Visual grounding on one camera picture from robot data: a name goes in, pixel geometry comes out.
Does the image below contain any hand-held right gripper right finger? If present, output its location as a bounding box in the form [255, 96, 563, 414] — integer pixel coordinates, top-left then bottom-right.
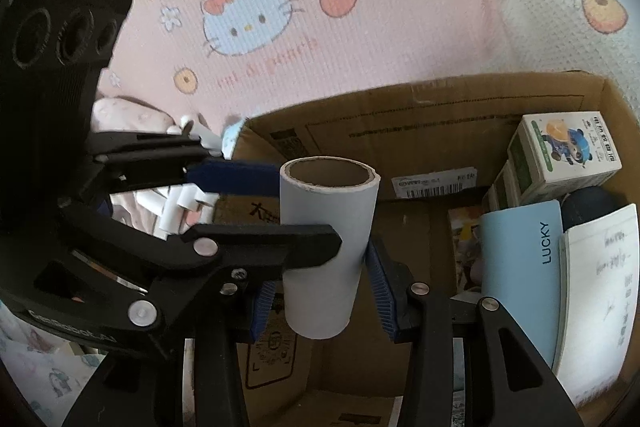
[365, 239, 584, 427]

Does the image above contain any white cardboard tube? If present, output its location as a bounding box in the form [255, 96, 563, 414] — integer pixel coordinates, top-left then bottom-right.
[278, 157, 381, 339]

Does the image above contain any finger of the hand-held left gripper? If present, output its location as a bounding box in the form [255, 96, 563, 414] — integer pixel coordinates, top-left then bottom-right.
[87, 131, 282, 198]
[59, 202, 344, 334]

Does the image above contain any pink floral pillow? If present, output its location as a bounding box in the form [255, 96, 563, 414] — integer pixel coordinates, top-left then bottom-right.
[92, 97, 174, 134]

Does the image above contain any dark blue round object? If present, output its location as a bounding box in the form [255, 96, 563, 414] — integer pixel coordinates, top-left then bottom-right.
[560, 187, 622, 233]

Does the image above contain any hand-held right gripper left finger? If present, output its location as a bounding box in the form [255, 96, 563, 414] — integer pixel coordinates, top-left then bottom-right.
[62, 278, 277, 427]

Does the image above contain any brown cardboard box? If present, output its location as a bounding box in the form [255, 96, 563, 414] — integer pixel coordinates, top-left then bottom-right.
[215, 69, 640, 427]

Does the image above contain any pile of white tubes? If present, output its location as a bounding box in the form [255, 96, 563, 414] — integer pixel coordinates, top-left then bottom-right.
[137, 114, 223, 242]

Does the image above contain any pink cartoon printed mat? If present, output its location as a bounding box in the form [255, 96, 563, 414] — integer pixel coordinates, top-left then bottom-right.
[95, 0, 640, 142]

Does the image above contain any colourful printed packet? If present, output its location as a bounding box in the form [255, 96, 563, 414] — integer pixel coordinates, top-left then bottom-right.
[447, 207, 487, 294]

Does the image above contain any green white carton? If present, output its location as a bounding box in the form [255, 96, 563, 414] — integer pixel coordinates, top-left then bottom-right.
[507, 112, 623, 202]
[482, 184, 502, 214]
[494, 159, 523, 208]

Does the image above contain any white paper notebook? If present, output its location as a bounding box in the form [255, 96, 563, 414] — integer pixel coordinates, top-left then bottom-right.
[552, 203, 640, 408]

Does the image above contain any cream printed blanket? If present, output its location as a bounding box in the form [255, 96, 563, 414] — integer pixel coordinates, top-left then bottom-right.
[492, 0, 636, 108]

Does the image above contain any light blue wipes packet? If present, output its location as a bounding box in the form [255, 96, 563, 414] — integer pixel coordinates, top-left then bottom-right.
[220, 117, 247, 158]

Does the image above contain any white shipping label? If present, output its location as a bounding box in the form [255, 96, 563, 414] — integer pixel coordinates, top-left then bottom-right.
[391, 169, 477, 198]

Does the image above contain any white cartoon printed sheet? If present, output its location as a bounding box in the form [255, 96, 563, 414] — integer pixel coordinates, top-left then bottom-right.
[0, 307, 103, 427]

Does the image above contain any light blue notebook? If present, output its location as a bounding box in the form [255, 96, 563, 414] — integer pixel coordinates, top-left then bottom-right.
[480, 199, 564, 373]

